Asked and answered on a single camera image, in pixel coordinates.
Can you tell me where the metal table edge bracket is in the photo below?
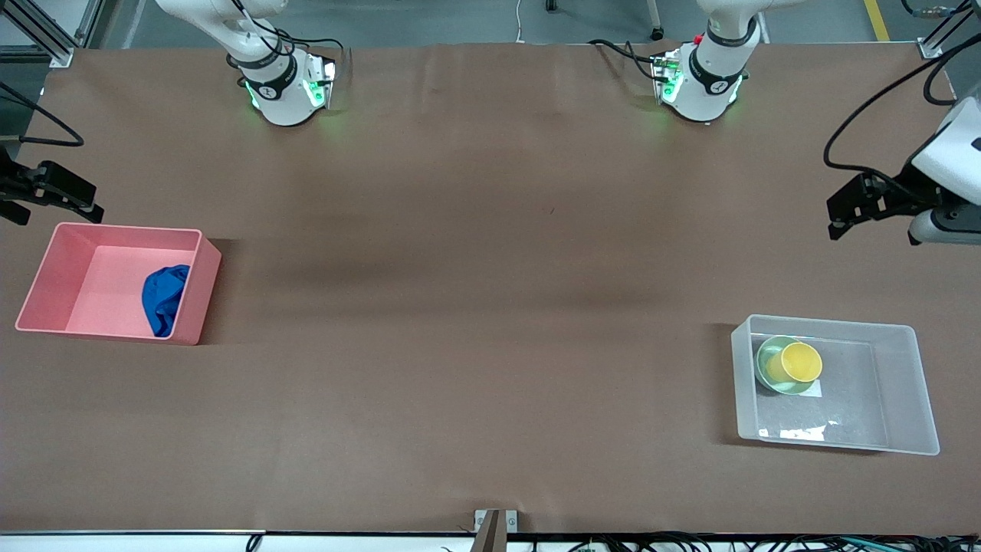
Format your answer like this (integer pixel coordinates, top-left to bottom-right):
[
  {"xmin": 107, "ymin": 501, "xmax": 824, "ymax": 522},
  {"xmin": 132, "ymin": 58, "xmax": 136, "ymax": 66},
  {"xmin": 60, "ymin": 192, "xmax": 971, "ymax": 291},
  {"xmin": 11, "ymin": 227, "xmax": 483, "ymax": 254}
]
[{"xmin": 474, "ymin": 509, "xmax": 519, "ymax": 552}]

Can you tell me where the pink plastic bin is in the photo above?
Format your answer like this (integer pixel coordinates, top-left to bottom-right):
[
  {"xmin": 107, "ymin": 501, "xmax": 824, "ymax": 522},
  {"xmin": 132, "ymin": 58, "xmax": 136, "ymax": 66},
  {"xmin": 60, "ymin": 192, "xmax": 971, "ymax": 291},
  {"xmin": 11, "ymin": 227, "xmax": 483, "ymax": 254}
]
[{"xmin": 15, "ymin": 222, "xmax": 223, "ymax": 346}]

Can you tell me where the black base cable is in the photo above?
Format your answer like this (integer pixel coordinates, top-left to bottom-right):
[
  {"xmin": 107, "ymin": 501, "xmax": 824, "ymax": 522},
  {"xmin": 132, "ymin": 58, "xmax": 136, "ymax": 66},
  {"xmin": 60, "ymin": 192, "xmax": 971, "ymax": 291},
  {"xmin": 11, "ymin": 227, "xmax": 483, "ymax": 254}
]
[
  {"xmin": 272, "ymin": 23, "xmax": 352, "ymax": 79},
  {"xmin": 588, "ymin": 38, "xmax": 669, "ymax": 82}
]

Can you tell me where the blue cloth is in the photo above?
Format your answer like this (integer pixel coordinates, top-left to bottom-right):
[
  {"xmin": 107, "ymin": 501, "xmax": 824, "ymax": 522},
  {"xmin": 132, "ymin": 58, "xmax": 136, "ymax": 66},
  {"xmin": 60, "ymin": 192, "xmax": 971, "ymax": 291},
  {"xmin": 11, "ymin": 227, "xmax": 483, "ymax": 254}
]
[{"xmin": 142, "ymin": 264, "xmax": 192, "ymax": 339}]

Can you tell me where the yellow plastic cup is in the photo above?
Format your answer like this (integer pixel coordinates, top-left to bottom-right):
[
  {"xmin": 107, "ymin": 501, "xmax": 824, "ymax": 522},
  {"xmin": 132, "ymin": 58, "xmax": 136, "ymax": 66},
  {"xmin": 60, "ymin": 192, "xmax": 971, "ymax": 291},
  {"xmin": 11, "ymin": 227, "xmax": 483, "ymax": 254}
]
[{"xmin": 766, "ymin": 342, "xmax": 824, "ymax": 384}]

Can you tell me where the brown table cover sheet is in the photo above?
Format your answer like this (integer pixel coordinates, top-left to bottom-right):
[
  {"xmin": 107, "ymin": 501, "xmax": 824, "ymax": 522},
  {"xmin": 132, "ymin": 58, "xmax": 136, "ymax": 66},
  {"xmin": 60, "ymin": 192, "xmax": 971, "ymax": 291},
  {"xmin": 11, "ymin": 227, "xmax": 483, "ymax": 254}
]
[{"xmin": 0, "ymin": 41, "xmax": 981, "ymax": 536}]

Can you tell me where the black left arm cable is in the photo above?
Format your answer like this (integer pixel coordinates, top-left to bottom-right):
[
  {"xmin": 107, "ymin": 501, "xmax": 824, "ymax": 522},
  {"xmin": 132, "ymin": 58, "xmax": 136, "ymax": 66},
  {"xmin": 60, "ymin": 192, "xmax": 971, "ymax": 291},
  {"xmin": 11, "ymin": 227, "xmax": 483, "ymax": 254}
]
[{"xmin": 823, "ymin": 34, "xmax": 981, "ymax": 192}]

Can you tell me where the black cable bundle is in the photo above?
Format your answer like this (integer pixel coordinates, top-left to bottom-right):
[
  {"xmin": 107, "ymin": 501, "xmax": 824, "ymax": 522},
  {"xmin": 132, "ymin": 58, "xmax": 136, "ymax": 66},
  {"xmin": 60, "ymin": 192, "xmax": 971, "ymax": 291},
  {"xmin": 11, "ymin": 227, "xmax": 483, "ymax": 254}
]
[{"xmin": 529, "ymin": 532, "xmax": 981, "ymax": 552}]

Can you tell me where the aluminium frame profile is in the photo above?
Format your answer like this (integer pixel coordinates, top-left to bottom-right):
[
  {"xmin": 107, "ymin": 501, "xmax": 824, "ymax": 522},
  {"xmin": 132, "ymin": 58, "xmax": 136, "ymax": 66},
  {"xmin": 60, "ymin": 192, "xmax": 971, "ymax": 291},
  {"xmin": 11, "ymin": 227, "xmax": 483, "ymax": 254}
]
[
  {"xmin": 0, "ymin": 0, "xmax": 120, "ymax": 67},
  {"xmin": 916, "ymin": 0, "xmax": 981, "ymax": 60}
]

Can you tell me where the green ceramic bowl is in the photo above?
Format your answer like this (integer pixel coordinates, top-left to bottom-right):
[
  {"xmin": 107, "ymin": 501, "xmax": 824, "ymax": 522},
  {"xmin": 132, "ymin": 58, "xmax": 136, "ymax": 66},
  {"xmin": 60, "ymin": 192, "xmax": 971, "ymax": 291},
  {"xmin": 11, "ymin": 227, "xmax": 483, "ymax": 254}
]
[{"xmin": 756, "ymin": 335, "xmax": 825, "ymax": 396}]

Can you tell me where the clear plastic storage box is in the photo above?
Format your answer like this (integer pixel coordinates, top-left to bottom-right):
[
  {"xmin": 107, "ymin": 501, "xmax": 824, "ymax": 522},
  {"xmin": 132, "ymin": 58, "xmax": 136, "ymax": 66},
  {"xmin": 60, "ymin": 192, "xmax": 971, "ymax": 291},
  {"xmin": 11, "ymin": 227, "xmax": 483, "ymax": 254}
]
[{"xmin": 730, "ymin": 314, "xmax": 940, "ymax": 457}]

